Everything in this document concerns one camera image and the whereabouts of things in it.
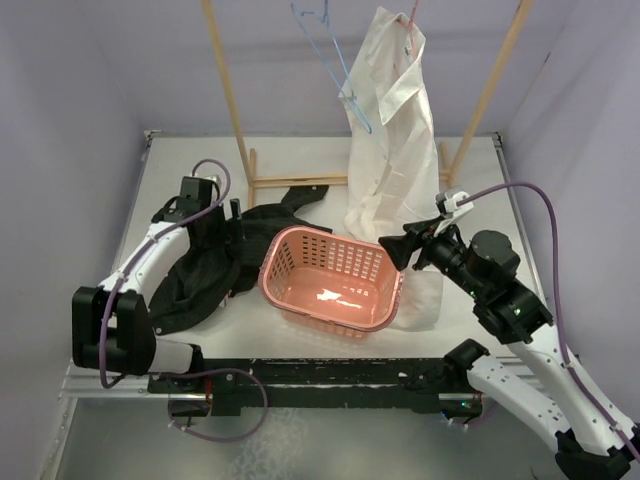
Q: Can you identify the dark pinstriped shirt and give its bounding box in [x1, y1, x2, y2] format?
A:
[149, 185, 329, 335]

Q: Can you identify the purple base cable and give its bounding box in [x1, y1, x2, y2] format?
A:
[447, 394, 501, 434]
[167, 369, 274, 444]

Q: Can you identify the wooden clothes rack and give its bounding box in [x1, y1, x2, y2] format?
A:
[199, 0, 539, 201]

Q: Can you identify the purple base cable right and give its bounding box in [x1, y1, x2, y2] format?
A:
[447, 394, 501, 434]

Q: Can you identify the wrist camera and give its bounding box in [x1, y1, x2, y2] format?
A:
[435, 188, 474, 221]
[203, 174, 222, 188]

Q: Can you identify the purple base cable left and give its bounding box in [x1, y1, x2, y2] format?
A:
[167, 369, 274, 444]

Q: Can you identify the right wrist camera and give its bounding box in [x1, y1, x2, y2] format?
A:
[435, 188, 474, 221]

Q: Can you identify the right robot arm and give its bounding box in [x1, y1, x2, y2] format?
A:
[379, 220, 639, 479]

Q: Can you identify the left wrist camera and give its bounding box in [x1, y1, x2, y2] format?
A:
[203, 174, 222, 188]

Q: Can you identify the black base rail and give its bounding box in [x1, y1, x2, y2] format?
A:
[148, 358, 485, 419]

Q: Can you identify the pink plastic basket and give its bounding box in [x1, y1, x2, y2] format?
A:
[258, 226, 404, 338]

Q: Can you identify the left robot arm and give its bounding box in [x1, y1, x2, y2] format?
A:
[71, 175, 230, 392]

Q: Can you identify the blue wire hanger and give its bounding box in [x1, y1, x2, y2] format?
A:
[290, 0, 373, 134]

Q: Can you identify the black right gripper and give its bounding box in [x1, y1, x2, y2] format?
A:
[379, 212, 486, 299]

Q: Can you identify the red wire hanger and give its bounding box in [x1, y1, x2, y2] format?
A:
[396, 0, 420, 62]

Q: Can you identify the white shirt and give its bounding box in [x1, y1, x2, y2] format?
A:
[342, 5, 446, 331]

